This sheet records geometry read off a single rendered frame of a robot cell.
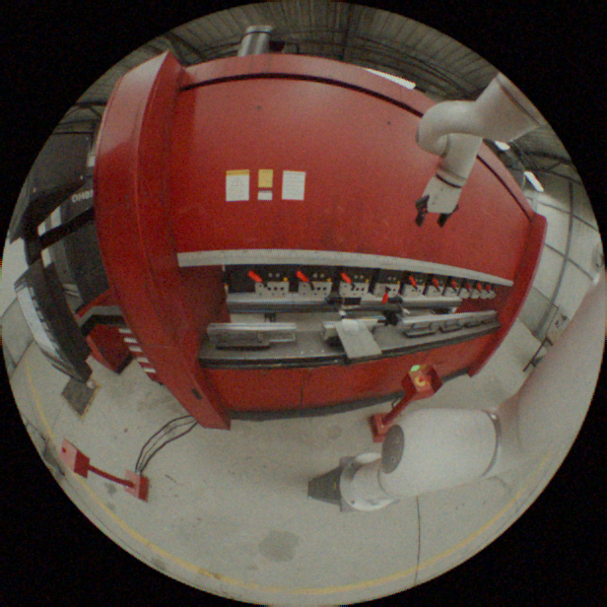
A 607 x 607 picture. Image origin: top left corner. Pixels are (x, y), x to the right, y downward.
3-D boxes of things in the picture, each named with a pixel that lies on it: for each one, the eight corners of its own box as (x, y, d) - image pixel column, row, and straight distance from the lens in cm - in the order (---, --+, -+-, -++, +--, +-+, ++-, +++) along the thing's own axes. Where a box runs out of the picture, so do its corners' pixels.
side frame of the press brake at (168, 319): (203, 428, 181) (118, 77, 111) (219, 358, 220) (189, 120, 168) (230, 431, 173) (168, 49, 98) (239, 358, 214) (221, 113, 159)
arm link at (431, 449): (424, 497, 50) (517, 461, 33) (341, 496, 42) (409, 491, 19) (425, 448, 51) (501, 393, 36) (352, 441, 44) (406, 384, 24)
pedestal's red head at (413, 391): (408, 402, 125) (423, 385, 112) (399, 381, 131) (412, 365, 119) (432, 397, 137) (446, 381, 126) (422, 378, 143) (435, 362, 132)
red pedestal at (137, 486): (130, 495, 211) (55, 459, 158) (132, 471, 208) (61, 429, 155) (148, 504, 199) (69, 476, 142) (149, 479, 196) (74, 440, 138)
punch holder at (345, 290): (339, 297, 88) (344, 266, 81) (334, 289, 95) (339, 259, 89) (366, 297, 94) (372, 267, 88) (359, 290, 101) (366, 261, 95)
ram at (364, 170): (179, 266, 88) (179, 93, 101) (186, 260, 95) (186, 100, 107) (511, 286, 267) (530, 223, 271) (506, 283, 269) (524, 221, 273)
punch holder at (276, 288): (255, 298, 83) (253, 264, 76) (257, 289, 90) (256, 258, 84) (288, 298, 83) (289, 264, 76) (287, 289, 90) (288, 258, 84)
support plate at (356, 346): (348, 359, 83) (349, 357, 82) (333, 323, 100) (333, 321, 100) (381, 354, 91) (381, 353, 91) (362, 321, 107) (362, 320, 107)
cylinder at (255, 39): (222, 65, 108) (241, 22, 143) (233, 89, 127) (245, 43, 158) (301, 62, 104) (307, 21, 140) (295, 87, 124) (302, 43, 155)
